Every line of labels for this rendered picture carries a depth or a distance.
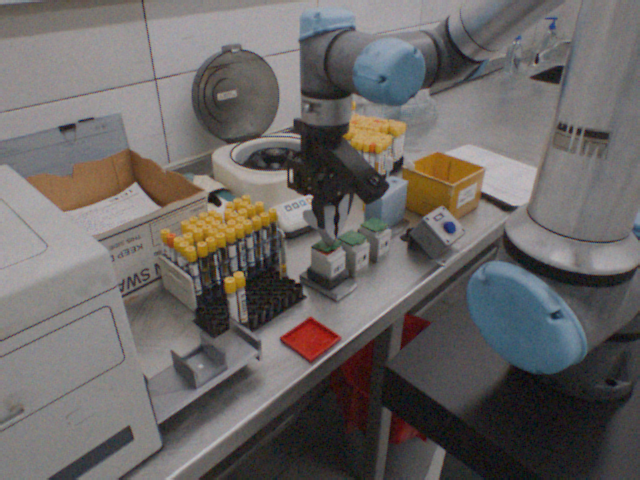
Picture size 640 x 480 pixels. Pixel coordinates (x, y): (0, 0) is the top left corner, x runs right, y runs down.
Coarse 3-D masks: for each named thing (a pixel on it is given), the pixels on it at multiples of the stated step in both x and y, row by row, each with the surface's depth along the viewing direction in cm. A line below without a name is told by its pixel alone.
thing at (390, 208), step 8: (392, 184) 100; (400, 184) 100; (392, 192) 97; (400, 192) 100; (376, 200) 96; (384, 200) 95; (392, 200) 98; (400, 200) 102; (368, 208) 98; (376, 208) 97; (384, 208) 97; (392, 208) 100; (400, 208) 103; (368, 216) 99; (376, 216) 98; (384, 216) 98; (392, 216) 101; (400, 216) 104; (392, 224) 102; (400, 224) 104; (408, 224) 105; (392, 232) 101
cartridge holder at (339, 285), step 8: (304, 272) 89; (312, 272) 86; (344, 272) 86; (304, 280) 88; (312, 280) 87; (320, 280) 85; (328, 280) 84; (336, 280) 85; (344, 280) 87; (352, 280) 87; (320, 288) 86; (328, 288) 84; (336, 288) 85; (344, 288) 85; (352, 288) 86; (336, 296) 83
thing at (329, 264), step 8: (312, 256) 85; (320, 256) 83; (328, 256) 82; (336, 256) 83; (344, 256) 85; (312, 264) 86; (320, 264) 84; (328, 264) 83; (336, 264) 84; (344, 264) 86; (320, 272) 85; (328, 272) 83; (336, 272) 84
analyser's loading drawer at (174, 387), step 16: (224, 336) 71; (240, 336) 71; (256, 336) 68; (192, 352) 67; (208, 352) 68; (224, 352) 64; (240, 352) 69; (256, 352) 69; (176, 368) 66; (192, 368) 62; (208, 368) 66; (224, 368) 65; (160, 384) 64; (176, 384) 64; (192, 384) 63; (208, 384) 64; (160, 400) 61; (176, 400) 61; (192, 400) 63; (160, 416) 59
